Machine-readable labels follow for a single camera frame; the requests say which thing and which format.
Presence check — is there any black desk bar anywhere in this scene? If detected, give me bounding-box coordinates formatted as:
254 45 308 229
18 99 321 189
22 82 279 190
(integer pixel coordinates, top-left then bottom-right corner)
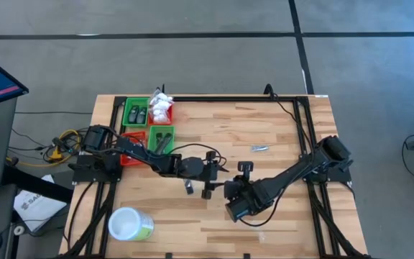
1 164 75 203

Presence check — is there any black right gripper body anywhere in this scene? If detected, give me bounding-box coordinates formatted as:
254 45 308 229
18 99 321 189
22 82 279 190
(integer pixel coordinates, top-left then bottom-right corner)
224 178 262 208

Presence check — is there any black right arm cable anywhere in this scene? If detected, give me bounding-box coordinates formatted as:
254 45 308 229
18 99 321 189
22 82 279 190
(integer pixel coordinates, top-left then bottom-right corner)
239 93 312 227

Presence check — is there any green plastic basket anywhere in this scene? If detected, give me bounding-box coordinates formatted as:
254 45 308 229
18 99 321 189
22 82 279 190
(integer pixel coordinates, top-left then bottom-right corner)
121 96 150 128
146 124 176 155

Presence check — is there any thin left camera cable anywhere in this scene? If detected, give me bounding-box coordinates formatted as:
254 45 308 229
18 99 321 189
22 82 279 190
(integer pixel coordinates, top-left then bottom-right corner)
145 142 228 166

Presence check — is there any yellow cable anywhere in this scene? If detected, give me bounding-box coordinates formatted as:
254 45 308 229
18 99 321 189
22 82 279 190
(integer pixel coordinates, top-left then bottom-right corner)
7 128 83 168

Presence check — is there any red plastic basket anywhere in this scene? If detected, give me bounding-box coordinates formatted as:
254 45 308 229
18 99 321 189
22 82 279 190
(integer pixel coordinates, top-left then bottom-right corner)
146 102 175 127
119 130 147 168

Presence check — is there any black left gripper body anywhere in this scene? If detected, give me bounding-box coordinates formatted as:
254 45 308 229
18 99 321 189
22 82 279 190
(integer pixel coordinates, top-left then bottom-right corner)
201 158 219 183

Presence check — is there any white vanity pack bag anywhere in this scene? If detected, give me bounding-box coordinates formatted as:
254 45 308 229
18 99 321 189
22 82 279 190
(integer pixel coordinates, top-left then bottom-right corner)
149 109 172 123
148 89 175 104
149 100 175 112

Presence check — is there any white green wipes canister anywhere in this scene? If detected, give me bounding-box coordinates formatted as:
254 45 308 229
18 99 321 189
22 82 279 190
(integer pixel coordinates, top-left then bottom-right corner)
107 206 155 242

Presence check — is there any white printed booklet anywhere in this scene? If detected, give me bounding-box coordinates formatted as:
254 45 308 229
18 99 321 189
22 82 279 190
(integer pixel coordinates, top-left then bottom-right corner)
12 174 68 233

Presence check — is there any black aluminium table frame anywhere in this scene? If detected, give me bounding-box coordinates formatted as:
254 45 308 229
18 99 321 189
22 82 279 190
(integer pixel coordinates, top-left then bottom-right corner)
57 94 372 259

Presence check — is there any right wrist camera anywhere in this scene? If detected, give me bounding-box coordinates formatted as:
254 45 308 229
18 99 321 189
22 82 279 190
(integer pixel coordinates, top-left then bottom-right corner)
237 161 254 181

